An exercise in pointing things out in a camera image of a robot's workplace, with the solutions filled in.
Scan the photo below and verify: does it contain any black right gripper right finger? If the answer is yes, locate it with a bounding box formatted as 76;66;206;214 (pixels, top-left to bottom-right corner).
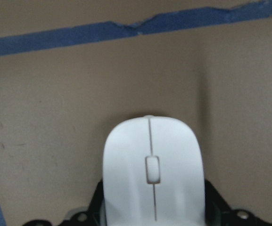
205;180;272;226

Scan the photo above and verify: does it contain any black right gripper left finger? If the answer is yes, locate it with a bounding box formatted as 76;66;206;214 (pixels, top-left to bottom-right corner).
22;180;107;226

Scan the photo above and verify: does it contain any white computer mouse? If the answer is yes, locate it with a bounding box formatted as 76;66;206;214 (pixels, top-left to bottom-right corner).
103;116;205;226

